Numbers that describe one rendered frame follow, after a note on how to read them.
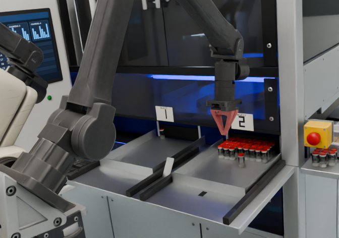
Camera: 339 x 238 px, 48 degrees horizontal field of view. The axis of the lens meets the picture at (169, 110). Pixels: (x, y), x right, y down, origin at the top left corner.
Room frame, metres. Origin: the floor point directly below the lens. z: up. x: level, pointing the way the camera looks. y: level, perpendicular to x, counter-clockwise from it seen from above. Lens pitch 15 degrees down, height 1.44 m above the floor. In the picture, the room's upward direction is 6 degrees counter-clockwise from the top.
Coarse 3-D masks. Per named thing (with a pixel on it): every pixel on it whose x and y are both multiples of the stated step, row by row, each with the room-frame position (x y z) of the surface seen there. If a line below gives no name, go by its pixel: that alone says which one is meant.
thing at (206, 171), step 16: (192, 160) 1.24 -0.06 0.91; (208, 160) 1.28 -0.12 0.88; (224, 160) 1.27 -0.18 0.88; (272, 160) 1.15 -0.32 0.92; (176, 176) 1.13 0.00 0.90; (192, 176) 1.10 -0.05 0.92; (208, 176) 1.15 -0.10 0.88; (224, 176) 1.14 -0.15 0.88; (240, 176) 1.13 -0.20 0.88; (256, 176) 1.05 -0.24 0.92; (224, 192) 1.03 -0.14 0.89; (240, 192) 0.99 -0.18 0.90
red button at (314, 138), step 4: (312, 132) 1.10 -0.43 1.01; (308, 136) 1.10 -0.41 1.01; (312, 136) 1.09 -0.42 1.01; (316, 136) 1.08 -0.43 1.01; (308, 140) 1.09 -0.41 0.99; (312, 140) 1.09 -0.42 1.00; (316, 140) 1.08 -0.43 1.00; (320, 140) 1.09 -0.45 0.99; (312, 144) 1.09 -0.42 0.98; (316, 144) 1.08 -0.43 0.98
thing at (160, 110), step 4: (156, 108) 1.50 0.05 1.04; (160, 108) 1.49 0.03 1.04; (164, 108) 1.48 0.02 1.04; (168, 108) 1.46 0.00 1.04; (172, 108) 1.45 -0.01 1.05; (156, 112) 1.50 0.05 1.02; (160, 112) 1.49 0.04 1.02; (164, 112) 1.48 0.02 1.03; (168, 112) 1.46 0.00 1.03; (172, 112) 1.45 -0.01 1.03; (160, 116) 1.49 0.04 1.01; (164, 116) 1.48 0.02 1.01; (168, 116) 1.47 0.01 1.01; (172, 116) 1.46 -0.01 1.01; (160, 120) 1.49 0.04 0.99; (164, 120) 1.48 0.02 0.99; (168, 120) 1.47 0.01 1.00; (172, 120) 1.46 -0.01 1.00
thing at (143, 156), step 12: (132, 144) 1.50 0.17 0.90; (144, 144) 1.53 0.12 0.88; (156, 144) 1.51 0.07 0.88; (168, 144) 1.50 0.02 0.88; (180, 144) 1.48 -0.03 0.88; (192, 144) 1.39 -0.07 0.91; (204, 144) 1.46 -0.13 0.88; (108, 156) 1.39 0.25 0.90; (120, 156) 1.42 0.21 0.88; (132, 156) 1.41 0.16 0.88; (144, 156) 1.39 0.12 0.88; (156, 156) 1.38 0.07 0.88; (168, 156) 1.37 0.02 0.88; (120, 168) 1.29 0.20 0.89; (132, 168) 1.25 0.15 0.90; (144, 168) 1.22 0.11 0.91; (156, 168) 1.21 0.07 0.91
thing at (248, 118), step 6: (240, 114) 1.27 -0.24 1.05; (246, 114) 1.26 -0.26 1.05; (252, 114) 1.24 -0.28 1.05; (234, 120) 1.29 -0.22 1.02; (240, 120) 1.27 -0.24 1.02; (246, 120) 1.26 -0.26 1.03; (252, 120) 1.24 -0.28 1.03; (234, 126) 1.29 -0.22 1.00; (246, 126) 1.26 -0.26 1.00; (252, 126) 1.24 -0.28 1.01
